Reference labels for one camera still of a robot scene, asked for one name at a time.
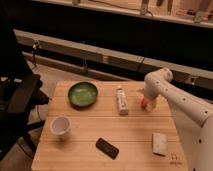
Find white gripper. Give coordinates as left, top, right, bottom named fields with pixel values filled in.
left=138, top=86, right=158, bottom=112

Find red pepper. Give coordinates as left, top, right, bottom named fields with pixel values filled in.
left=141, top=97, right=149, bottom=109

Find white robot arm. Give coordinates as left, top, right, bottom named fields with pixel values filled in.
left=141, top=68, right=213, bottom=171

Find green ceramic bowl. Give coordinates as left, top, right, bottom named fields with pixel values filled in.
left=68, top=82, right=98, bottom=107

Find white tube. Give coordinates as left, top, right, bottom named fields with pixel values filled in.
left=116, top=86, right=129, bottom=115

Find beige sponge block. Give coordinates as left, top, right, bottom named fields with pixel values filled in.
left=152, top=133, right=167, bottom=156

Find black remote control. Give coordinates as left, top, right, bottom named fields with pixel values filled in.
left=96, top=138, right=119, bottom=159

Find black chair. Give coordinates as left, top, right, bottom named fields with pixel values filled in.
left=0, top=5, right=49, bottom=162

